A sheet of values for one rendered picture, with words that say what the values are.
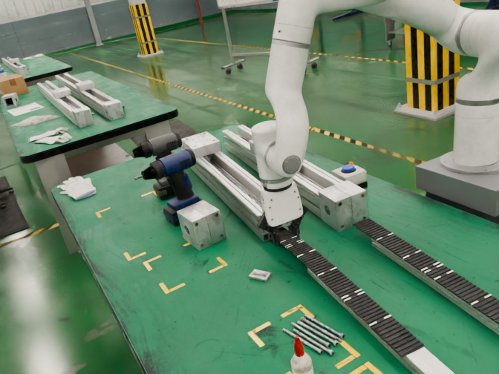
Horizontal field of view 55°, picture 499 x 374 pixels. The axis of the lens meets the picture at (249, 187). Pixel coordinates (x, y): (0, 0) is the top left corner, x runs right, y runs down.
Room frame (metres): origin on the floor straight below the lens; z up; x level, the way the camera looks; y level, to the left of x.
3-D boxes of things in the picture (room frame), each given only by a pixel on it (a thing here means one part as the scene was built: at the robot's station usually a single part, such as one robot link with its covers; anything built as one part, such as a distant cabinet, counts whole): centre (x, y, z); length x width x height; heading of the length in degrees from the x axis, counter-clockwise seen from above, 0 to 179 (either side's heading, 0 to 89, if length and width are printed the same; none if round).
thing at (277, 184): (1.13, -0.07, 0.98); 0.09 x 0.08 x 0.03; 109
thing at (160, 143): (1.61, 0.30, 0.89); 0.20 x 0.08 x 0.22; 112
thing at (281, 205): (1.13, -0.07, 0.92); 0.10 x 0.07 x 0.11; 109
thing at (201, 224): (1.25, 0.15, 0.83); 0.11 x 0.10 x 0.10; 119
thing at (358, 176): (1.39, -0.31, 0.81); 0.10 x 0.08 x 0.06; 109
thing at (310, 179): (1.62, -0.11, 0.82); 0.80 x 0.10 x 0.09; 19
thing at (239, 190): (1.56, 0.07, 0.82); 0.80 x 0.10 x 0.09; 19
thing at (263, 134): (1.13, -0.07, 1.06); 0.09 x 0.08 x 0.13; 17
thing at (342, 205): (1.20, -0.26, 0.83); 0.12 x 0.09 x 0.10; 109
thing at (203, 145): (1.80, 0.15, 0.87); 0.16 x 0.11 x 0.07; 19
